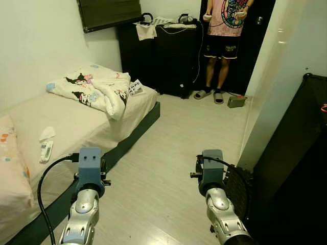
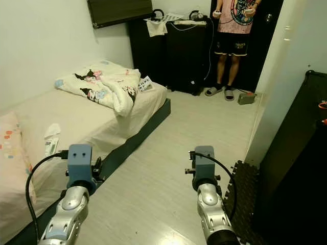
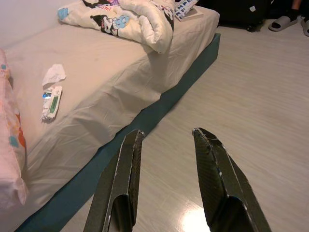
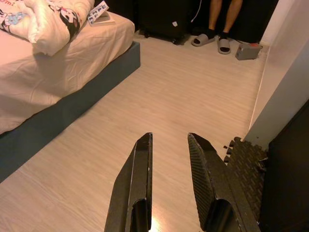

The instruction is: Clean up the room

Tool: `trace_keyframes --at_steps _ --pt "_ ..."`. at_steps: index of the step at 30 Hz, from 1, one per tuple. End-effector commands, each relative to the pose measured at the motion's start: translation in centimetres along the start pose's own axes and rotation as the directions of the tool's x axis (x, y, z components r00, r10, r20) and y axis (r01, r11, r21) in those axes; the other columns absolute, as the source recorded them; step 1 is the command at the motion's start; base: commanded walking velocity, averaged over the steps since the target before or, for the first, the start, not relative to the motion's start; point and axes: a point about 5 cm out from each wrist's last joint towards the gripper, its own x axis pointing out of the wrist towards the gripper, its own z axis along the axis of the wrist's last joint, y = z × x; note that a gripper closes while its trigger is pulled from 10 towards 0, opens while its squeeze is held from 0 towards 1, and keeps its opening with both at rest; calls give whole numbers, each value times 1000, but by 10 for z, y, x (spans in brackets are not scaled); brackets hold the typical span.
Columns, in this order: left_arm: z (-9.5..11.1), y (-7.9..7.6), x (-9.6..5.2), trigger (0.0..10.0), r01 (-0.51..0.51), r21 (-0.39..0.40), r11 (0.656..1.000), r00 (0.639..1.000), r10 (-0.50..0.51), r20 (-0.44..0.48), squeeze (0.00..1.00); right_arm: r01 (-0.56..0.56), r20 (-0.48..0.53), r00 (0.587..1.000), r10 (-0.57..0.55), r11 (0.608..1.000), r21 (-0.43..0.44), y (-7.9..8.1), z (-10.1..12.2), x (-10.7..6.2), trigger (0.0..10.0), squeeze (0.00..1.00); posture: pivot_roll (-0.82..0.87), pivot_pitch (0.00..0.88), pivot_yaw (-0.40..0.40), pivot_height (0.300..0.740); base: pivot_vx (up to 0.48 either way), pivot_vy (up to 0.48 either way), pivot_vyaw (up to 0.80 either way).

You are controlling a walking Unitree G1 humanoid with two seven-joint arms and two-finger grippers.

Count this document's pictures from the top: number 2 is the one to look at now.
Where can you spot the pink pillow with orange dots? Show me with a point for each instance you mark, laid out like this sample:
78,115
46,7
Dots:
13,173

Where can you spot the cream cartoon print blanket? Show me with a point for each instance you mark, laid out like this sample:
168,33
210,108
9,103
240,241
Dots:
112,87

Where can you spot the cream sheeted mattress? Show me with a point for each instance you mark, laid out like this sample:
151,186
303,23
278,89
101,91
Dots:
82,122

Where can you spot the small green box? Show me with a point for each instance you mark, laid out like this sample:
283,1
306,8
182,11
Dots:
247,98

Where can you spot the black wardrobe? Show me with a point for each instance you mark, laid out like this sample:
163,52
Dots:
296,168

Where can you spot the black cabinet on wheels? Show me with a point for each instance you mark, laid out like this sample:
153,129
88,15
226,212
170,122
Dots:
186,58
145,64

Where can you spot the black door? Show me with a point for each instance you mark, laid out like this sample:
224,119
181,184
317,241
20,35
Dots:
268,51

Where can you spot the white hanging cloth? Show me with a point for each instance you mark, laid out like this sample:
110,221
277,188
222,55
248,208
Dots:
156,28

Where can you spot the white folded cloth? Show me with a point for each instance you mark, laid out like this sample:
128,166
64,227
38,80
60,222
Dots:
190,22

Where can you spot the checkerboard sheet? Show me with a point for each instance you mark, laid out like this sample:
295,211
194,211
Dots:
172,17

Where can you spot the black headset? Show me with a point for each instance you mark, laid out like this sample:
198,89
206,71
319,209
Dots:
197,15

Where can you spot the person in pink shirt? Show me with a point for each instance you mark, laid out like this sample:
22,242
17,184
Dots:
235,20

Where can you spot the white wardrobe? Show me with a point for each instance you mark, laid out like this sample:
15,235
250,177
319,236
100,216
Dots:
291,51

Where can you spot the black headphones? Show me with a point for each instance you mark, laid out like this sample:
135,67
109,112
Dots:
153,13

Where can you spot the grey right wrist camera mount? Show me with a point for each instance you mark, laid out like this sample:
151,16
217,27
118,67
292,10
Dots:
204,163

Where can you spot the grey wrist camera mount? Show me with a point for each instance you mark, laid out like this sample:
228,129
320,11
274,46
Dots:
80,161
204,163

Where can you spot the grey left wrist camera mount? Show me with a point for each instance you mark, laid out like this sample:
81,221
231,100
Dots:
80,161

